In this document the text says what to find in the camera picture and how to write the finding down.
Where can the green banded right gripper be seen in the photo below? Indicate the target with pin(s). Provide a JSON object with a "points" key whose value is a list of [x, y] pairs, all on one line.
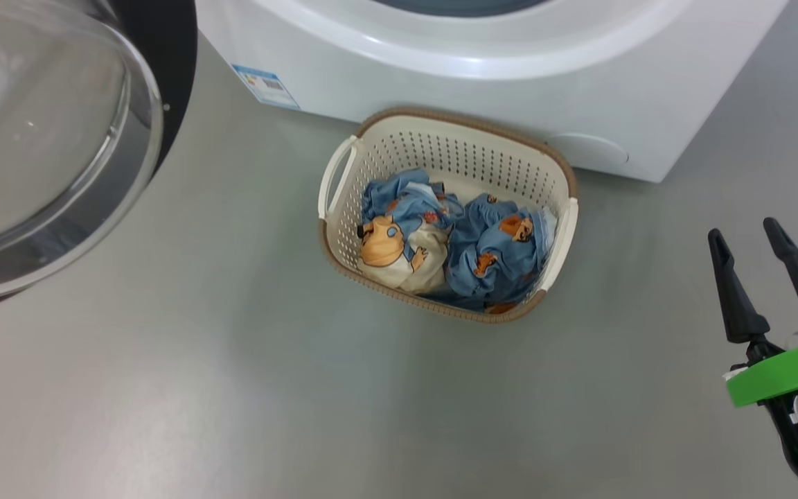
{"points": [[787, 374]]}

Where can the blue cream bear print garment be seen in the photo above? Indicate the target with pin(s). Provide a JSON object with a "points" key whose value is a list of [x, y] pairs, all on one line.
{"points": [[406, 208]]}

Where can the black round glass washer door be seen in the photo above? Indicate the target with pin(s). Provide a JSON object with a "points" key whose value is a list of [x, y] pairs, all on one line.
{"points": [[39, 125]]}

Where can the cream perforated basket brown rim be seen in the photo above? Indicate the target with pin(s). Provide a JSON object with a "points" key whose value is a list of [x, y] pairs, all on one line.
{"points": [[468, 152]]}

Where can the white front-load washing machine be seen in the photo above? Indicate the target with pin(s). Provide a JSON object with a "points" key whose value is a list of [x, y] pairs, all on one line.
{"points": [[482, 76]]}

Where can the round white filter cover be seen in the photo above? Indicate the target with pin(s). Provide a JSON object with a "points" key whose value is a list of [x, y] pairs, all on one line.
{"points": [[589, 149]]}

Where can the blue energy label sticker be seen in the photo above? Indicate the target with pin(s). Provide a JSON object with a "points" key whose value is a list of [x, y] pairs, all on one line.
{"points": [[265, 85]]}

